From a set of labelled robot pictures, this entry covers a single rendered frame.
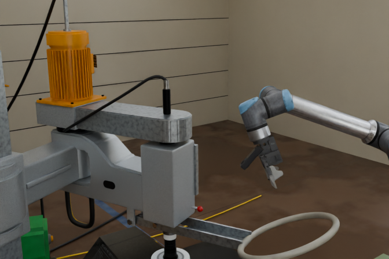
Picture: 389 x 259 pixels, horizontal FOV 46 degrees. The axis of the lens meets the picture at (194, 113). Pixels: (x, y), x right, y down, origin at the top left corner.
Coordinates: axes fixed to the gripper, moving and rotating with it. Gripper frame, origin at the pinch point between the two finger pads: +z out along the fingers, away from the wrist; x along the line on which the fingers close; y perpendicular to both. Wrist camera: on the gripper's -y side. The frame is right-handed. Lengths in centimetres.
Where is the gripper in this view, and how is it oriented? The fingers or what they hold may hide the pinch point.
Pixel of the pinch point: (272, 185)
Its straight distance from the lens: 195.9
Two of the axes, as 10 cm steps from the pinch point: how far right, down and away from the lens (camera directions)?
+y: 9.4, -3.4, -0.5
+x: 0.4, -0.4, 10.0
